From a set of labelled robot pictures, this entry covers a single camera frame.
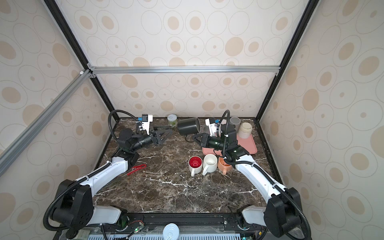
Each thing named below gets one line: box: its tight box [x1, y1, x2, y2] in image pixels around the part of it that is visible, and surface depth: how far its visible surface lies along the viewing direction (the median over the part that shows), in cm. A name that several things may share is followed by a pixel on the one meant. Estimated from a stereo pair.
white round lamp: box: [162, 223, 180, 240], surface depth 68 cm
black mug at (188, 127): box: [177, 117, 201, 143], surface depth 74 cm
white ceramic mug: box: [202, 154, 218, 176], surface depth 89 cm
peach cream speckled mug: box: [218, 157, 233, 176], surface depth 86 cm
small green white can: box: [167, 114, 178, 127], surface depth 115 cm
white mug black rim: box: [188, 155, 203, 177], surface depth 89 cm
